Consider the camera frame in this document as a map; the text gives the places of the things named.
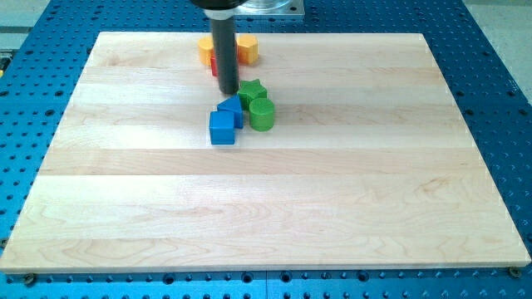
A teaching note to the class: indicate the robot arm end black flange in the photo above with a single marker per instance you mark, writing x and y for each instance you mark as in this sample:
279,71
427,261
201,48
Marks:
218,9

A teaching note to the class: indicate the yellow hexagon block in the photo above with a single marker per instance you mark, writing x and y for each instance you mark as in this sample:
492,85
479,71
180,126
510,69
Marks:
248,49

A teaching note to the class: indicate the yellow heart block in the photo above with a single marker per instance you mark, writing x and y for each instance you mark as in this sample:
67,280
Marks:
205,50

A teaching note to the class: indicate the green cylinder block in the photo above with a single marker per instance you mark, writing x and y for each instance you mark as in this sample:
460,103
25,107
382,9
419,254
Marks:
261,114

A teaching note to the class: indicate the blue cube block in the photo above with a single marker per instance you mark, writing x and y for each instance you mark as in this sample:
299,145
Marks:
221,128

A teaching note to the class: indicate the blue triangle block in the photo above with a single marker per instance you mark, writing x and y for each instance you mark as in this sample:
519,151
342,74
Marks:
233,104

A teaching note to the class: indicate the green star block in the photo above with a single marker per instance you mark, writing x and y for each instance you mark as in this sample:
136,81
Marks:
249,91

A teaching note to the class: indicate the wooden board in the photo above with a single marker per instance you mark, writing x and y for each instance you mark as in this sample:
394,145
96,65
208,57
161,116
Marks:
369,164

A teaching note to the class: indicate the red block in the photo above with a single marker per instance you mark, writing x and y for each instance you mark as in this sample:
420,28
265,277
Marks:
213,65

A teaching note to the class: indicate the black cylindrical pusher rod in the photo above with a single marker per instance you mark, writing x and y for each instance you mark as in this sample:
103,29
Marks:
225,51

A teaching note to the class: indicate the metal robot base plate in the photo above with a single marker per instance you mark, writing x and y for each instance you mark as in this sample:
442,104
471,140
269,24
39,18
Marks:
272,8

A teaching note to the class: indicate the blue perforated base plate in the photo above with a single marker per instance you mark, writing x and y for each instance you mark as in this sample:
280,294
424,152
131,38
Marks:
43,73

